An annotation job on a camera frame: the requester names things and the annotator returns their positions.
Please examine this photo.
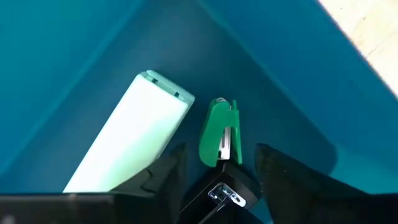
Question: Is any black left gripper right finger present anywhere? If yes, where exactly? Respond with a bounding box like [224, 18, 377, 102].
[255, 142, 369, 224]

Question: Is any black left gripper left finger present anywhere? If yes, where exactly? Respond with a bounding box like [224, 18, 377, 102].
[108, 142, 188, 224]

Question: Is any white rectangular box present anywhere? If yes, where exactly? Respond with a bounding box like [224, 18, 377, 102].
[63, 70, 196, 194]

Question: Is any green mini stapler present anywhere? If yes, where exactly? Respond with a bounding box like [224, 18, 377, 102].
[198, 97, 243, 168]

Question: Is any black stapler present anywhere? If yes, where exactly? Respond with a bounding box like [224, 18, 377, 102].
[178, 161, 262, 224]

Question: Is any teal plastic bin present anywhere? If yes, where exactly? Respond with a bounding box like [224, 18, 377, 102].
[0, 0, 398, 224]

